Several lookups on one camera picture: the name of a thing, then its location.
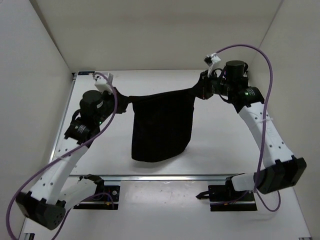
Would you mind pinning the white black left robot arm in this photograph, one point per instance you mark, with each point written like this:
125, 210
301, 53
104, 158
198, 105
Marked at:
46, 203

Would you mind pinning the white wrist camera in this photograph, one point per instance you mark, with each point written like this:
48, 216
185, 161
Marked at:
103, 82
211, 60

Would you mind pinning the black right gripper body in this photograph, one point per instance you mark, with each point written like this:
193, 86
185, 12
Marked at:
211, 85

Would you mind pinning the black skirt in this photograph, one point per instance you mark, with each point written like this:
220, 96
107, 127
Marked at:
163, 122

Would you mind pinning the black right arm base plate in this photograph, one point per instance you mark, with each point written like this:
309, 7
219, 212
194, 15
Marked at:
223, 198

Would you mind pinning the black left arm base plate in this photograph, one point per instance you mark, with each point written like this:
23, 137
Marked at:
106, 197

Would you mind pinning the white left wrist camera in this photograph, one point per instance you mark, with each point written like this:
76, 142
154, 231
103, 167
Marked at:
103, 82

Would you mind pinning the blue left corner sticker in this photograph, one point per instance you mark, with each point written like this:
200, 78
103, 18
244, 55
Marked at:
85, 73

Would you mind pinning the silver table edge rail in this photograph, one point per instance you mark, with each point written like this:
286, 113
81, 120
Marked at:
166, 178

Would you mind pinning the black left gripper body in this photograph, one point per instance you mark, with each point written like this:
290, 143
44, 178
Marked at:
121, 103

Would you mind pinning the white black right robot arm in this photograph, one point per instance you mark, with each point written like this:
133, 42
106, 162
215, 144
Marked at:
278, 168

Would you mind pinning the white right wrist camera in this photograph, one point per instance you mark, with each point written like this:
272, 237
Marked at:
211, 60

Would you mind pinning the white front cover panel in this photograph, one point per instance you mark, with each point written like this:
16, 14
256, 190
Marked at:
170, 211

